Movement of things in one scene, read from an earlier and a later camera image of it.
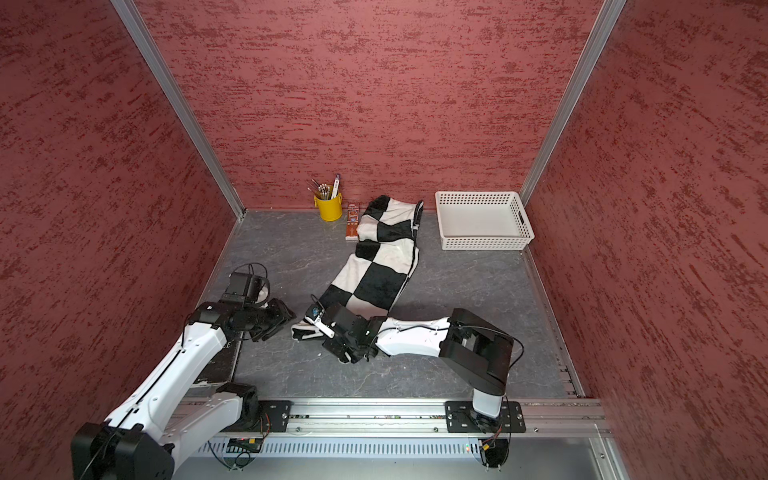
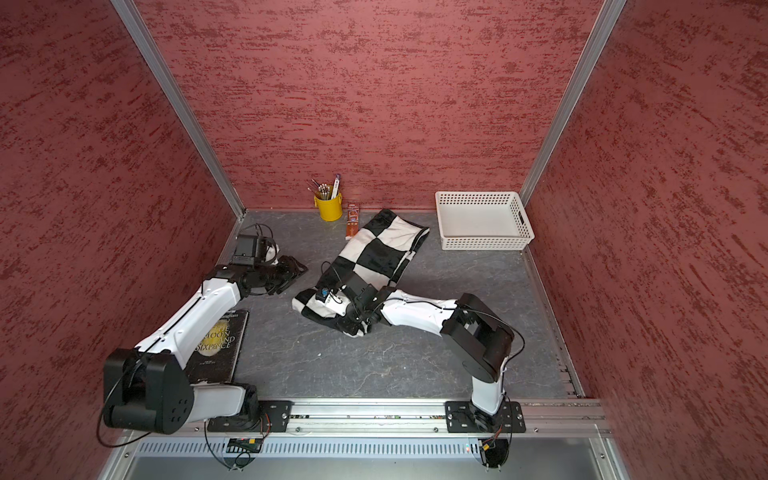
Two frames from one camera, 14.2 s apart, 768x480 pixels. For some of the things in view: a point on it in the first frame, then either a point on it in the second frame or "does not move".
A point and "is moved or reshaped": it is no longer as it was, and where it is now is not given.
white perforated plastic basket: [482, 221] does not move
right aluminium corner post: [585, 65] does not move
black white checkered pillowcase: [374, 279] is moved or reshaped
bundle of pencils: [323, 191] does not move
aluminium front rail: [552, 416] does not move
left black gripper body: [265, 320] to [278, 275]
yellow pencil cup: [330, 210] does not move
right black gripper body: [341, 343] to [355, 315]
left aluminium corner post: [130, 13] does not move
